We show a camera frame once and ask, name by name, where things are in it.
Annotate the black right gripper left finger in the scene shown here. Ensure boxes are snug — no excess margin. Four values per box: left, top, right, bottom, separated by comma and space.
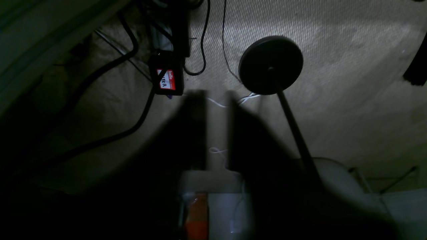
132, 91, 207, 185

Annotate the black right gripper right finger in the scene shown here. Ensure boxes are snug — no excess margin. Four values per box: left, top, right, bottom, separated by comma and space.
226, 91, 301, 187

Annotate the black box with red label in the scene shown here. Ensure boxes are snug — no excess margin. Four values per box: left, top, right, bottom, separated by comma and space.
148, 50, 184, 99

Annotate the black round stand base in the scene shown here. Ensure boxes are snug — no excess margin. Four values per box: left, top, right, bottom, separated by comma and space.
239, 36, 322, 187

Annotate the thin white cable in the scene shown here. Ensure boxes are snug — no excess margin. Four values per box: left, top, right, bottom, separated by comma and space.
182, 93, 261, 108

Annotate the thin black cable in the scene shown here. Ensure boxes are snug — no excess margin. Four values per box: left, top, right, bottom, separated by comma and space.
183, 0, 211, 76

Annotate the thick black floor cable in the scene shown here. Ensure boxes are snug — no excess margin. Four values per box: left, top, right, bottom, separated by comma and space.
20, 13, 157, 174

